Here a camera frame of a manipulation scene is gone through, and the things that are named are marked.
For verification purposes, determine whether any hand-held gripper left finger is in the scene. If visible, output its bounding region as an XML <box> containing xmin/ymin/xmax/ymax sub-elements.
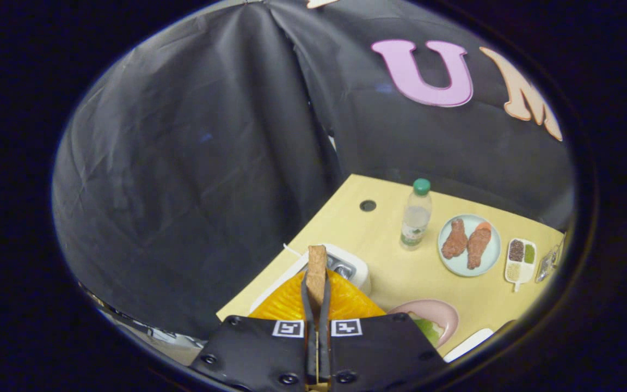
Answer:
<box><xmin>189</xmin><ymin>268</ymin><xmax>318</xmax><ymax>392</ymax></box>

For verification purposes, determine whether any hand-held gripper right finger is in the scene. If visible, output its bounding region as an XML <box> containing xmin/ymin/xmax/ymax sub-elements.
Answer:
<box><xmin>318</xmin><ymin>268</ymin><xmax>449</xmax><ymax>392</ymax></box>

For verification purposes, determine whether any brown toast slice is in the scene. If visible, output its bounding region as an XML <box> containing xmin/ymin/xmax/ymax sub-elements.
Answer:
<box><xmin>306</xmin><ymin>245</ymin><xmax>328</xmax><ymax>314</ymax></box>

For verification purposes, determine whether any green lettuce leaf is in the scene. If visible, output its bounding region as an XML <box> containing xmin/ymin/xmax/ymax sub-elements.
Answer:
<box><xmin>413</xmin><ymin>317</ymin><xmax>445</xmax><ymax>346</ymax></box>

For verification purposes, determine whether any white toaster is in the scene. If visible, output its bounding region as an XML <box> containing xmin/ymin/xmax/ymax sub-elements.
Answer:
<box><xmin>248</xmin><ymin>243</ymin><xmax>371</xmax><ymax>314</ymax></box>

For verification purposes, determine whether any pink plate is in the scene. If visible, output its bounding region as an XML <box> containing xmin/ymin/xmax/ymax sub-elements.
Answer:
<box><xmin>387</xmin><ymin>299</ymin><xmax>459</xmax><ymax>349</ymax></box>

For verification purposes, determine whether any white plate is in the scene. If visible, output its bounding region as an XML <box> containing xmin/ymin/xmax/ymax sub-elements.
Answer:
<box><xmin>443</xmin><ymin>328</ymin><xmax>495</xmax><ymax>364</ymax></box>

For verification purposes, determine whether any clear plastic water bottle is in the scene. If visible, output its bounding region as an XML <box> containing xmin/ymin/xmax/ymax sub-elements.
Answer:
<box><xmin>399</xmin><ymin>178</ymin><xmax>433</xmax><ymax>251</ymax></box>

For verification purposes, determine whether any light green plate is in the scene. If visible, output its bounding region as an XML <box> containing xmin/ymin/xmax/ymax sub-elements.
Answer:
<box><xmin>438</xmin><ymin>214</ymin><xmax>502</xmax><ymax>278</ymax></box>

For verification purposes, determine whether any white divided dish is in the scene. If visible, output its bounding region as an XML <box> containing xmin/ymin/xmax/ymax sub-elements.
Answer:
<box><xmin>504</xmin><ymin>238</ymin><xmax>537</xmax><ymax>293</ymax></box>

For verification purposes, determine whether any wire utensil holder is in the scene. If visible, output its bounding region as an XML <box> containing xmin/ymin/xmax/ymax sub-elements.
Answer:
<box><xmin>535</xmin><ymin>234</ymin><xmax>567</xmax><ymax>284</ymax></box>

